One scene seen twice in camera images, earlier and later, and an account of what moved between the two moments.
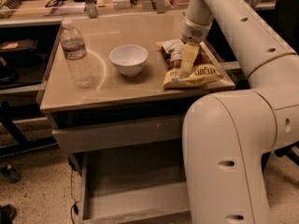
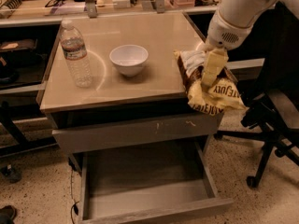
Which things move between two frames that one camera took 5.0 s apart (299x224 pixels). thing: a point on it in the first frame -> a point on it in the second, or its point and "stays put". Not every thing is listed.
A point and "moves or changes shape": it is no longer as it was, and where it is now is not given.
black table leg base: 21,146 stays put
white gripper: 195,32 -> 224,32
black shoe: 7,214 stays put
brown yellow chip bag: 205,68 moves or changes shape
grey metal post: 91,6 stays put
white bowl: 130,59 stays put
